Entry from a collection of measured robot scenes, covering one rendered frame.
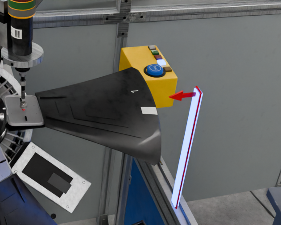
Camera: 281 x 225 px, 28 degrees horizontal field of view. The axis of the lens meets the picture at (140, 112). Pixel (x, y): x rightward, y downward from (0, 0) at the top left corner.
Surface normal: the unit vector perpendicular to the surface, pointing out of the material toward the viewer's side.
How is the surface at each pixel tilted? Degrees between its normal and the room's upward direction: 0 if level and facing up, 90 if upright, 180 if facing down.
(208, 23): 90
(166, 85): 90
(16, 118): 6
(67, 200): 50
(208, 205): 0
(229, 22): 90
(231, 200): 0
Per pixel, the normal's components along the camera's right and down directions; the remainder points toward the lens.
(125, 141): 0.40, -0.54
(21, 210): 0.82, -0.35
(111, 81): 0.15, -0.70
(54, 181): 0.32, -0.06
